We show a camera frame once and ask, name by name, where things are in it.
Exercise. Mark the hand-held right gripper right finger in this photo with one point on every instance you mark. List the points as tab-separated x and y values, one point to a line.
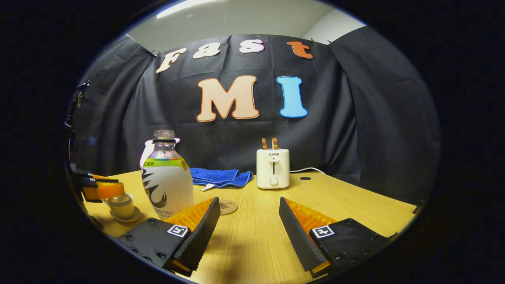
298	236

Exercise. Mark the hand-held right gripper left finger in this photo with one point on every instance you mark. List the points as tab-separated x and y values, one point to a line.
199	236

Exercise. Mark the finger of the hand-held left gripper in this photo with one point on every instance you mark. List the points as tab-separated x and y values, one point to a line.
106	191
96	178

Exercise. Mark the beige teacup lid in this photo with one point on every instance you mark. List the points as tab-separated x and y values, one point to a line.
118	200

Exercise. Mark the white teacup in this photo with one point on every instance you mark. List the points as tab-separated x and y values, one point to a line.
124	212

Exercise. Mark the round brown coaster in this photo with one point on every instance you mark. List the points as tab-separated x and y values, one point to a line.
230	207

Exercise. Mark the clear water bottle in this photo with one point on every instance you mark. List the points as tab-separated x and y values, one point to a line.
167	185

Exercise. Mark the white saucer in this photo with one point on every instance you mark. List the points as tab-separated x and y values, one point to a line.
134	218

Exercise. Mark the blue folded towel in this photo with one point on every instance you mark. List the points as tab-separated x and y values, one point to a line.
221	176

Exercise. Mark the cream toaster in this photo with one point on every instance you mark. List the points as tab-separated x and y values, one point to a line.
273	169

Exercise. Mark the black backdrop cloth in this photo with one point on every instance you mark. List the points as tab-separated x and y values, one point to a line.
355	118

